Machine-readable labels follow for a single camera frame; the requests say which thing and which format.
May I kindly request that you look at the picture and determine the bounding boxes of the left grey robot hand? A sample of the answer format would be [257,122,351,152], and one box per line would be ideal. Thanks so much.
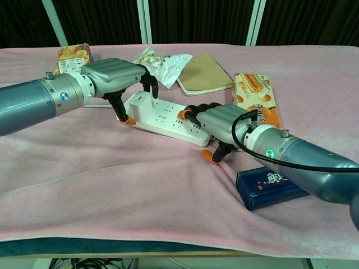
[81,58,160,125]

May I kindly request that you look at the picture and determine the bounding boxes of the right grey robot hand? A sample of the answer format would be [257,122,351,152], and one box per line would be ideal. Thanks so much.
[178,103,258,164]

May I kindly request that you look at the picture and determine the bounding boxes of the white plug adapter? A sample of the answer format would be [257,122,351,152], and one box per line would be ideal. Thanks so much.
[127,93,155,124]

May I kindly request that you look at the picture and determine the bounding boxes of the white power strip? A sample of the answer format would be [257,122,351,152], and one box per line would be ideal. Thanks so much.
[117,91,213,148]

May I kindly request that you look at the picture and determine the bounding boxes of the orange and blue cookie box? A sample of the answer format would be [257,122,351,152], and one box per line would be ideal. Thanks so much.
[54,43,95,75]

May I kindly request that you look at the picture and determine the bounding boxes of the orange egg roll box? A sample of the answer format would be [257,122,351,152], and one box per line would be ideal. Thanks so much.
[231,72,282,129]

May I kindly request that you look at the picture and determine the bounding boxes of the brown spiral notebook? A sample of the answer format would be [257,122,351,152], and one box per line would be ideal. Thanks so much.
[176,52,235,97]

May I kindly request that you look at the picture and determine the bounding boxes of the silver snack bag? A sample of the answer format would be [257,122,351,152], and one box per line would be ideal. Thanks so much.
[131,47,194,90]

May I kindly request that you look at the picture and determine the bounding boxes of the dark blue pencil case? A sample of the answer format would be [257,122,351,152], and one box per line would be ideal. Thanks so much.
[235,165,311,211]

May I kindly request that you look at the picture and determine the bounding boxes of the pink fleece table cloth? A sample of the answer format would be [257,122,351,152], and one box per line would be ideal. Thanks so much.
[0,43,359,260]

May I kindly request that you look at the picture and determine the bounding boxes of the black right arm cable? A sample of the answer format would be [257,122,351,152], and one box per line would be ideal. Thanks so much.
[231,109,359,171]

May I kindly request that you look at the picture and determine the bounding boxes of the grey power strip cord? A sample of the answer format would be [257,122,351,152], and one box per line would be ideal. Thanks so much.
[80,103,113,109]

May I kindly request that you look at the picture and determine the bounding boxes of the white partition post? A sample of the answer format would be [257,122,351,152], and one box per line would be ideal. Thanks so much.
[136,0,153,45]
[246,0,267,47]
[42,0,70,47]

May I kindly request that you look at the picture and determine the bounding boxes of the black floor cables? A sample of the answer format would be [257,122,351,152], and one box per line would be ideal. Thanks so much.
[50,257,135,269]

